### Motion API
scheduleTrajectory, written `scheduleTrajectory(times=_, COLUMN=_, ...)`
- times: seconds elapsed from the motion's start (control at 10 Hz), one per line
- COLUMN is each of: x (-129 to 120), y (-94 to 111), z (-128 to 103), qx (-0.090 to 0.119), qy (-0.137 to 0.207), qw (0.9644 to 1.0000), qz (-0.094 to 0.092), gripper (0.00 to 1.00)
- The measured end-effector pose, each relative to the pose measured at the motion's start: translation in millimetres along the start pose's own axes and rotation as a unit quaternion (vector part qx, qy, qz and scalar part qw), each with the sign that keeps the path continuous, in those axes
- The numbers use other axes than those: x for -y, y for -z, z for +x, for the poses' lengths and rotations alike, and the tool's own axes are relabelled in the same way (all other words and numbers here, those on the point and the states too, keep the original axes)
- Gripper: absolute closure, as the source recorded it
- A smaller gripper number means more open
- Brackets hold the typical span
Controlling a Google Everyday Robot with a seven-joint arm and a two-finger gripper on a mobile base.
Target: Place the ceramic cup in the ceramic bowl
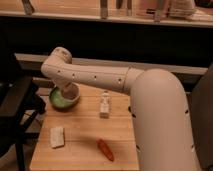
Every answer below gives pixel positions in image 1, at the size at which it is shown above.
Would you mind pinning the white ceramic cup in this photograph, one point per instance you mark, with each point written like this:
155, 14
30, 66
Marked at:
73, 94

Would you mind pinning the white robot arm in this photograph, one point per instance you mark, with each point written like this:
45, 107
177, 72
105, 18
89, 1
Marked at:
162, 124

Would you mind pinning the black chair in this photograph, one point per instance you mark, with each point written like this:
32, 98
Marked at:
19, 106

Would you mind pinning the green ceramic bowl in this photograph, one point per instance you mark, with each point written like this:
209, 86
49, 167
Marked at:
58, 101

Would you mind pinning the dark grey chair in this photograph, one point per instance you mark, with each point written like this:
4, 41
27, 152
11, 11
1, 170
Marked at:
202, 119

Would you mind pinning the white sponge block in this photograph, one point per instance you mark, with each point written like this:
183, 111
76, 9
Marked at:
57, 137

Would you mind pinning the small white bottle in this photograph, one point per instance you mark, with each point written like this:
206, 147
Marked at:
105, 105

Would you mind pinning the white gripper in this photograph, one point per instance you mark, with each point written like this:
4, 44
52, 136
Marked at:
65, 87

